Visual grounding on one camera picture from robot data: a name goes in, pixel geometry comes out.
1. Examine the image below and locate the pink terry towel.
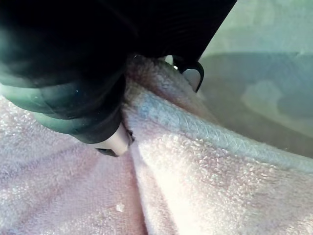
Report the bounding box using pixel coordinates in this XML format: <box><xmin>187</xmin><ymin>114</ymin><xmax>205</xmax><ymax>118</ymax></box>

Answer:
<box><xmin>0</xmin><ymin>55</ymin><xmax>313</xmax><ymax>235</ymax></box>

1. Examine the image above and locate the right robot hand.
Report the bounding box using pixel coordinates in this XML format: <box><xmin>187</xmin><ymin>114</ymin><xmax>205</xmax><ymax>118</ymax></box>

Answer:
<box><xmin>0</xmin><ymin>0</ymin><xmax>238</xmax><ymax>157</ymax></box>

